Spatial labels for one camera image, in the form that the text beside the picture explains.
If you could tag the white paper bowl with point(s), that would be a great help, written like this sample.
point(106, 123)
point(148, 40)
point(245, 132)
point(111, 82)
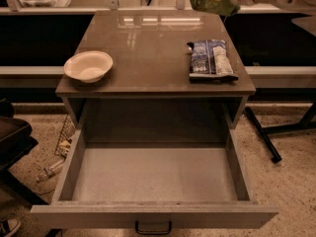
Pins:
point(88, 66)

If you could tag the blue chip bag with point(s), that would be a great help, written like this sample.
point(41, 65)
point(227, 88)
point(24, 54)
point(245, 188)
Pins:
point(210, 62)

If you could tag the grey drawer cabinet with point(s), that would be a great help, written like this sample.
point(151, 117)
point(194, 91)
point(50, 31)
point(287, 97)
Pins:
point(151, 56)

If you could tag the black chair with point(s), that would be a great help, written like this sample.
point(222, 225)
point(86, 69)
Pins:
point(15, 142)

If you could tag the black drawer handle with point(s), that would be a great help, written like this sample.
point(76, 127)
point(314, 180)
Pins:
point(150, 228)

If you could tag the clear plastic bottle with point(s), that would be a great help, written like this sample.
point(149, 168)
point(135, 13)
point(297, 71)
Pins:
point(51, 171)

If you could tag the black and white sneaker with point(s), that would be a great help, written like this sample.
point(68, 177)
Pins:
point(9, 227)

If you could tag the wire basket on floor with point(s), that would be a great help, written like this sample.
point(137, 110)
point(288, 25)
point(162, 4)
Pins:
point(65, 138)

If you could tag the black table leg frame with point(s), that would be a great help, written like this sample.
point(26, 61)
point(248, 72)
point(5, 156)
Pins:
point(307, 122)

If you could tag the open grey top drawer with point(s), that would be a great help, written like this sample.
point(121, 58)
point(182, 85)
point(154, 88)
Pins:
point(154, 160)

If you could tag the green jalapeno chip bag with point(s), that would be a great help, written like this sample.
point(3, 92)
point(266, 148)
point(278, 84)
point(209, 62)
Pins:
point(221, 7)

